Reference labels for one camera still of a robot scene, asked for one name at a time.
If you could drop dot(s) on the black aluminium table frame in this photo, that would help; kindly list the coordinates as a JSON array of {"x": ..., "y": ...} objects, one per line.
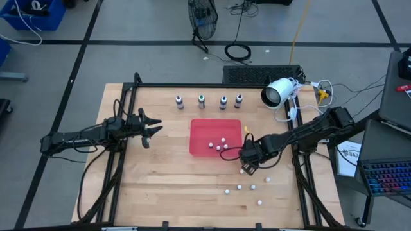
[{"x": 192, "y": 85}]

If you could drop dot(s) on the black rolling cart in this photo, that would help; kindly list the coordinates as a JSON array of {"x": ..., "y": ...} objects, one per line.
[{"x": 368, "y": 208}]

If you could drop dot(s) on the large purple-capped dye bottle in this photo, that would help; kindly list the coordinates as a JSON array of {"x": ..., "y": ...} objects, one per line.
[{"x": 179, "y": 102}]

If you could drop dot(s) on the silver metal plate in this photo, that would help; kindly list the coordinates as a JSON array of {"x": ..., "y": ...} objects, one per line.
[{"x": 119, "y": 228}]

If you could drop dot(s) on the white printed paper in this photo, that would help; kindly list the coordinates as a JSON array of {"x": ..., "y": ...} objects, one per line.
[{"x": 348, "y": 160}]

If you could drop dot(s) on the black computer tower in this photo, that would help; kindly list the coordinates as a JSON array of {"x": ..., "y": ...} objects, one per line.
[{"x": 261, "y": 74}]

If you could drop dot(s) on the laptop with RGB keyboard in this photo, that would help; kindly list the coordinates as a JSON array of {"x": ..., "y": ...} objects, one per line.
[{"x": 387, "y": 178}]

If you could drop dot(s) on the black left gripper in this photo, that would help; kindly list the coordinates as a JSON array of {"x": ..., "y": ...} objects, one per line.
[{"x": 135, "y": 125}]

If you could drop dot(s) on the black floor object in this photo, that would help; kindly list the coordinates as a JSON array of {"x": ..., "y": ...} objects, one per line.
[{"x": 4, "y": 107}]

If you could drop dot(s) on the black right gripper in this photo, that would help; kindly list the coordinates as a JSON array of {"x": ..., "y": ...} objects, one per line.
[{"x": 252, "y": 154}]

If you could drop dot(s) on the white spot lamp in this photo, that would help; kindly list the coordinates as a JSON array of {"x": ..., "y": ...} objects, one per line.
[{"x": 281, "y": 90}]

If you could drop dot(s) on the blue plastic bin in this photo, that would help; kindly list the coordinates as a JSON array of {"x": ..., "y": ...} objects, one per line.
[{"x": 35, "y": 19}]

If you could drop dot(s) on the blue container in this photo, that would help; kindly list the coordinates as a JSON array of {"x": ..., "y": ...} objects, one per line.
[{"x": 4, "y": 51}]

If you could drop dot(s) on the red plastic tray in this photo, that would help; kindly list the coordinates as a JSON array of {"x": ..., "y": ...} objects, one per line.
[{"x": 205, "y": 131}]

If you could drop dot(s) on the small red object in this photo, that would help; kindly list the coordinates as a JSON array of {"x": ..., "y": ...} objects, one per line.
[{"x": 404, "y": 87}]

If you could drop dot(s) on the large green-capped dye bottle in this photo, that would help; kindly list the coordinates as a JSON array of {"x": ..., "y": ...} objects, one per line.
[{"x": 201, "y": 101}]

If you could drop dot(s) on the yellow power plug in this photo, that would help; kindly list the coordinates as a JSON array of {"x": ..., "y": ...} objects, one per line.
[{"x": 322, "y": 94}]

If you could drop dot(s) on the large blue-capped dye bottle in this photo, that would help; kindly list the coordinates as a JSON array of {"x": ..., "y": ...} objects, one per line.
[{"x": 223, "y": 102}]

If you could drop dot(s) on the grey metal base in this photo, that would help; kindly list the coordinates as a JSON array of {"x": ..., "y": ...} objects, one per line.
[{"x": 13, "y": 76}]

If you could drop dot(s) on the black table clamp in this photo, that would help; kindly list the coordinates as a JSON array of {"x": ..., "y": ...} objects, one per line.
[
  {"x": 258, "y": 226},
  {"x": 165, "y": 224}
]

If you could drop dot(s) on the large dark-capped dye bottle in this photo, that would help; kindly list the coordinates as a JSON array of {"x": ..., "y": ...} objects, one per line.
[{"x": 238, "y": 101}]

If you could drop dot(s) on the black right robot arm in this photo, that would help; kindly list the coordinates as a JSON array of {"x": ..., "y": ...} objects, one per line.
[{"x": 305, "y": 131}]

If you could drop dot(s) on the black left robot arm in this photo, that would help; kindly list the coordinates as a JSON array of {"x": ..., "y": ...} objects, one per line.
[{"x": 64, "y": 139}]

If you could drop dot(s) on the black floor fan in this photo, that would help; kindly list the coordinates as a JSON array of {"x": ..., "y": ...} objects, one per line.
[{"x": 202, "y": 17}]

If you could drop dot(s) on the black device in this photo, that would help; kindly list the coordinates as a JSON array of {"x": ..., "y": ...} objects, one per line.
[{"x": 406, "y": 64}]

